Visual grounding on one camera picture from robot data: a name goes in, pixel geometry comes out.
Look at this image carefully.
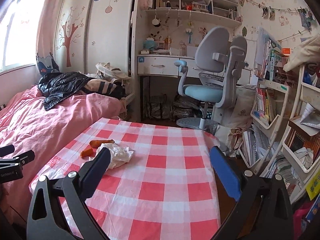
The short orange sausage wrapper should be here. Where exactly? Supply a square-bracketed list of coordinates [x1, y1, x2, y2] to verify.
[80, 148, 94, 158]

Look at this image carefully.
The beige tote bag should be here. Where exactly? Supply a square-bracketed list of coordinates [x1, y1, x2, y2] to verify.
[95, 62, 130, 80]

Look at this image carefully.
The white paper bag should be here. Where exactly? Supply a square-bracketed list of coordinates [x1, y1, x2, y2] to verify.
[89, 143, 134, 170]

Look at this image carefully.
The striped beige pillow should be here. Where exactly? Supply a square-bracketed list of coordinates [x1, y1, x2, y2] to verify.
[81, 79, 125, 100]

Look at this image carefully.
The pink curtain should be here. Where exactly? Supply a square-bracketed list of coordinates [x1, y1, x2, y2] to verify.
[36, 0, 60, 76]

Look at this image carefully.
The white bookshelf rack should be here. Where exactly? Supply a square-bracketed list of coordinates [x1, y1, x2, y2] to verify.
[237, 34, 319, 203]

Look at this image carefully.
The white desk with drawers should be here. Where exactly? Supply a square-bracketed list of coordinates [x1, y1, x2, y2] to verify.
[137, 54, 252, 86]

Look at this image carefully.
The grey blue desk chair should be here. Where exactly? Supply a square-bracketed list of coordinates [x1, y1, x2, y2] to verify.
[174, 26, 247, 131]

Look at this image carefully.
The window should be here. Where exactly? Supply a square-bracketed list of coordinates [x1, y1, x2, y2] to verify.
[1, 0, 45, 71]

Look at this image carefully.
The red white checkered tablecloth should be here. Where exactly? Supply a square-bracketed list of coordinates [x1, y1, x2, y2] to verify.
[40, 118, 220, 239]

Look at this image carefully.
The black puffer jacket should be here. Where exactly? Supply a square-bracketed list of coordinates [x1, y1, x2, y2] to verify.
[37, 72, 92, 111]

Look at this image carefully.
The pink duvet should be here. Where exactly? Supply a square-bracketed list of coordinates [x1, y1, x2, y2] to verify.
[1, 86, 125, 224]

